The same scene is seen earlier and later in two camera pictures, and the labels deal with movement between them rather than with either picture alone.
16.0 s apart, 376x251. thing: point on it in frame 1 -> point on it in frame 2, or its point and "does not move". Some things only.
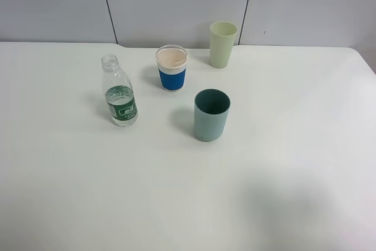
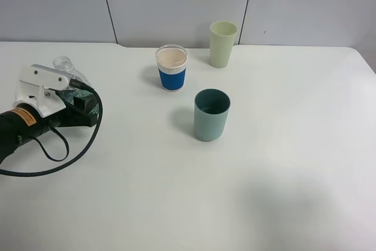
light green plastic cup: x=222 y=34 does not move
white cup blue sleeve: x=171 y=60 does not move
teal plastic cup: x=211 y=109 does not move
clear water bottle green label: x=119 y=91 -> x=63 y=64
